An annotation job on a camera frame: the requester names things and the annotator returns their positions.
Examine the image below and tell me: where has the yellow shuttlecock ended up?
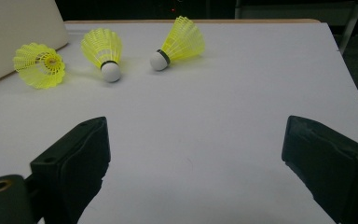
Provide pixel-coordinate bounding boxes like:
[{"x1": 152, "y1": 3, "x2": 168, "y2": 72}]
[
  {"x1": 80, "y1": 27, "x2": 124, "y2": 83},
  {"x1": 13, "y1": 42, "x2": 66, "y2": 90},
  {"x1": 149, "y1": 15, "x2": 206, "y2": 72}
]

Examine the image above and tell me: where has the white table cover board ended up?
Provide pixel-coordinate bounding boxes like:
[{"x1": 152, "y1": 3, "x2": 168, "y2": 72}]
[{"x1": 0, "y1": 21, "x2": 358, "y2": 224}]

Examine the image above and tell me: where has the white storage bin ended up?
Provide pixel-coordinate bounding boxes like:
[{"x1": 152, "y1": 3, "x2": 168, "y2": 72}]
[{"x1": 0, "y1": 0, "x2": 70, "y2": 89}]

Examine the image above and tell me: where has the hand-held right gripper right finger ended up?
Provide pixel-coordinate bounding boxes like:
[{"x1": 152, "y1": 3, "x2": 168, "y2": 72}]
[{"x1": 281, "y1": 115, "x2": 358, "y2": 224}]

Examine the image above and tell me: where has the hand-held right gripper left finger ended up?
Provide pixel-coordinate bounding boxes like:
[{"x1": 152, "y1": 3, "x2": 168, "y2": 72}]
[{"x1": 29, "y1": 116, "x2": 112, "y2": 224}]

